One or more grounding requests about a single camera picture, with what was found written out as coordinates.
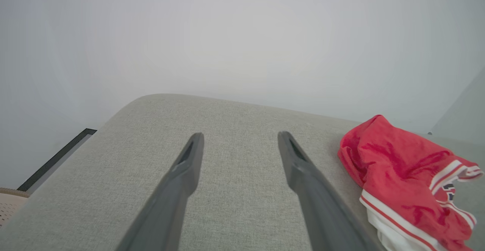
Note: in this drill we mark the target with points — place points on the black baseboard strip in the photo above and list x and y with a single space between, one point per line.
57 159

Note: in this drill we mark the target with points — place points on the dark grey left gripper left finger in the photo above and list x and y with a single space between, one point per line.
170 205

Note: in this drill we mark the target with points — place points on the beige perforated laundry basket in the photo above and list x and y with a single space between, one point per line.
9 205

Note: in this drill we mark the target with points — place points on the red white jersey garment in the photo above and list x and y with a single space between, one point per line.
386 156

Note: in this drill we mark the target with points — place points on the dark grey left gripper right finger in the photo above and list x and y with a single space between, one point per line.
318 205

